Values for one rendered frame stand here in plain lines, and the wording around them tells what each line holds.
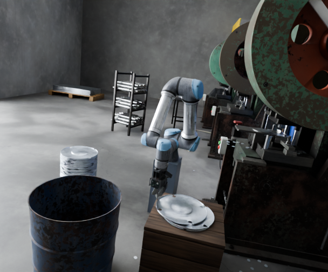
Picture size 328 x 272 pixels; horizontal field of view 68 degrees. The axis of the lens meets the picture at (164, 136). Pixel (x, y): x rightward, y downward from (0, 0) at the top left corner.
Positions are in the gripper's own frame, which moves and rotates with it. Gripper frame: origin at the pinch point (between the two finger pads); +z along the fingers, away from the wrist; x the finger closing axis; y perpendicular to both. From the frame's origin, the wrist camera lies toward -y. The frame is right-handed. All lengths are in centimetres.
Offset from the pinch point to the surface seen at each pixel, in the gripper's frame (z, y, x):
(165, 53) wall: -107, -619, -349
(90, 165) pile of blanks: 10, -19, -73
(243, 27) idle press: -125, -182, -14
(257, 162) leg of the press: -26, -35, 45
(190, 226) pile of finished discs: 1.9, 11.7, 25.8
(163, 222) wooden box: 3.0, 16.1, 12.6
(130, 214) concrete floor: 38, -22, -32
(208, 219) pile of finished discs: 1.9, -0.9, 31.3
